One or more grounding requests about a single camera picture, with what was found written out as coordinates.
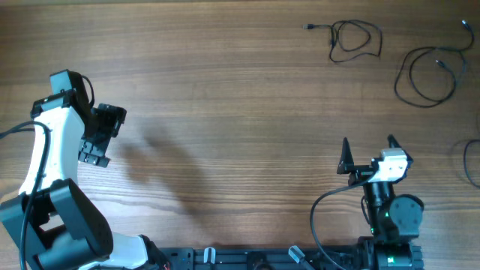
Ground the black cable bundle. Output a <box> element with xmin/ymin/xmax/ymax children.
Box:
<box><xmin>301</xmin><ymin>19</ymin><xmax>384</xmax><ymax>64</ymax></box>

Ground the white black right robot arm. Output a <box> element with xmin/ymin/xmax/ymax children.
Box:
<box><xmin>337</xmin><ymin>135</ymin><xmax>425</xmax><ymax>269</ymax></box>

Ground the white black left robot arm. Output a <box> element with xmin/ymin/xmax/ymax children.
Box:
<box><xmin>1</xmin><ymin>70</ymin><xmax>155</xmax><ymax>269</ymax></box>

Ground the black left camera cable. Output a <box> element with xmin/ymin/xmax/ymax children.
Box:
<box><xmin>0</xmin><ymin>120</ymin><xmax>53</xmax><ymax>270</ymax></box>

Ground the black camera cable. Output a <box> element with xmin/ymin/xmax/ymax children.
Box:
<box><xmin>309</xmin><ymin>174</ymin><xmax>376</xmax><ymax>270</ymax></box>
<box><xmin>0</xmin><ymin>120</ymin><xmax>53</xmax><ymax>270</ymax></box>

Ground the black right camera cable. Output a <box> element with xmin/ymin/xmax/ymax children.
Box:
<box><xmin>309</xmin><ymin>174</ymin><xmax>376</xmax><ymax>270</ymax></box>

